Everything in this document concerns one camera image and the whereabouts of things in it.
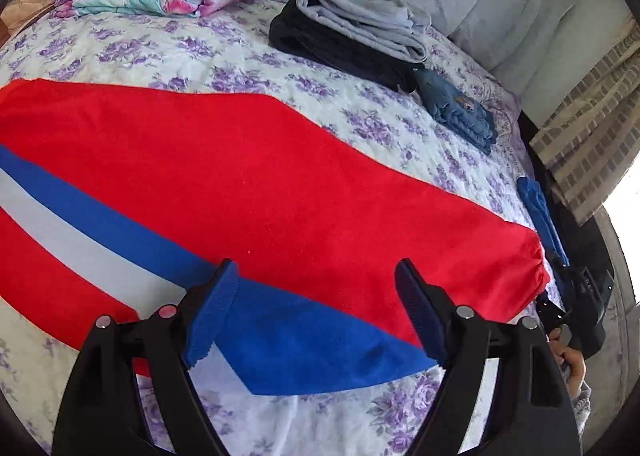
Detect purple floral bed quilt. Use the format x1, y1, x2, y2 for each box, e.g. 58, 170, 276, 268
1, 0, 530, 455

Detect checkered beige curtain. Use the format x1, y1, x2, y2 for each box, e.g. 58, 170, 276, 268
530, 20, 640, 224

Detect folded blue denim jeans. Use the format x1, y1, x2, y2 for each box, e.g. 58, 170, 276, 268
414, 68, 498, 156

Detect folded grey pants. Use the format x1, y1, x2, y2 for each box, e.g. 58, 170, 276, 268
296, 0, 431, 64

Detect red pants with striped band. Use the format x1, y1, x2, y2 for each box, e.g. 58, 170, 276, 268
1, 79, 549, 395

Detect person's right hand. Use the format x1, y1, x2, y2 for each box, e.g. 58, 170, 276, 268
548, 328, 586, 400

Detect folded black pants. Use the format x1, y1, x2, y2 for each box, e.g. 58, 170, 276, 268
268, 0, 418, 93

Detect blue garment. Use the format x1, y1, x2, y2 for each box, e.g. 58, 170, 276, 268
516, 176, 570, 266

